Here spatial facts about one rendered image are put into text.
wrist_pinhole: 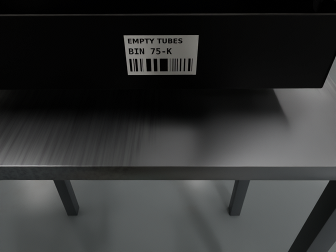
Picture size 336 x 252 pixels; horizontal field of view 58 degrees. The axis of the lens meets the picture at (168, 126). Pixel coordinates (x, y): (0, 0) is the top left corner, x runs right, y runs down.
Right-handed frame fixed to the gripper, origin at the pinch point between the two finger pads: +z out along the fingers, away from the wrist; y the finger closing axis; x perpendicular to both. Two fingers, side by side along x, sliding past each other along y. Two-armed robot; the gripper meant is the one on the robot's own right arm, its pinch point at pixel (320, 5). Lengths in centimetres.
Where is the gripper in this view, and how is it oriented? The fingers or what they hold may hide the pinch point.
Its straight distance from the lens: 52.9
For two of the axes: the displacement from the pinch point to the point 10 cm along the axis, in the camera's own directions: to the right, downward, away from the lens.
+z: 0.1, 7.3, 6.8
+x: 0.1, 6.8, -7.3
